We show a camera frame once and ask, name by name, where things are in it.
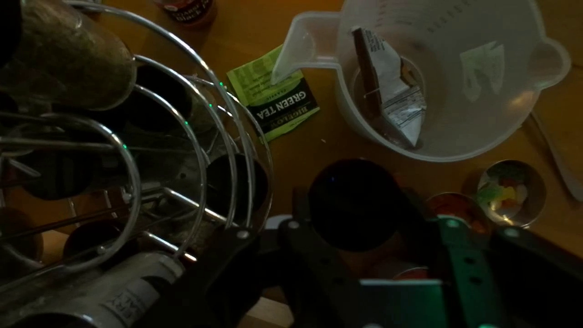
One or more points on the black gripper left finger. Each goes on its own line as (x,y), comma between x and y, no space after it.
(315,266)

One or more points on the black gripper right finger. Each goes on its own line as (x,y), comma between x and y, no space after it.
(470,266)

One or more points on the black pepper container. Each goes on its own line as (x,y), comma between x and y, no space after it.
(355,202)

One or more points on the clear plastic measuring jug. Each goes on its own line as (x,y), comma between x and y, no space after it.
(484,124)

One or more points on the brown sachet in jug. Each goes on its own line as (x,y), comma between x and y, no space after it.
(397,102)

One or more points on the red spice container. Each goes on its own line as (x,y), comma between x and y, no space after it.
(187,7)

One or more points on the red measuring spoon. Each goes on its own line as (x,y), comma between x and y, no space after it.
(455,206)

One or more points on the white plastic spoon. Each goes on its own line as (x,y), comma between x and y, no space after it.
(561,164)

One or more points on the green tea bag packet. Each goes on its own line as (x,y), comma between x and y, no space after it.
(279,102)

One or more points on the white labelled spice jar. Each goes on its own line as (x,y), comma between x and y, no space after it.
(109,297)

